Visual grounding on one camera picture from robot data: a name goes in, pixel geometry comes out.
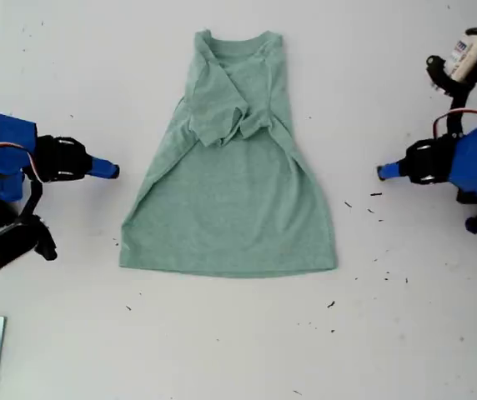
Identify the green t-shirt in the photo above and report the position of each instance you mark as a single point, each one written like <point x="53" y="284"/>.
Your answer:
<point x="230" y="216"/>

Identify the gripper camera stalk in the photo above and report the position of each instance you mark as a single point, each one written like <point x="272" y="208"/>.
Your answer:
<point x="440" y="77"/>
<point x="30" y="204"/>

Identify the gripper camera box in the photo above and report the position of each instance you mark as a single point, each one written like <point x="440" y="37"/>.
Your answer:
<point x="1" y="250"/>
<point x="468" y="56"/>

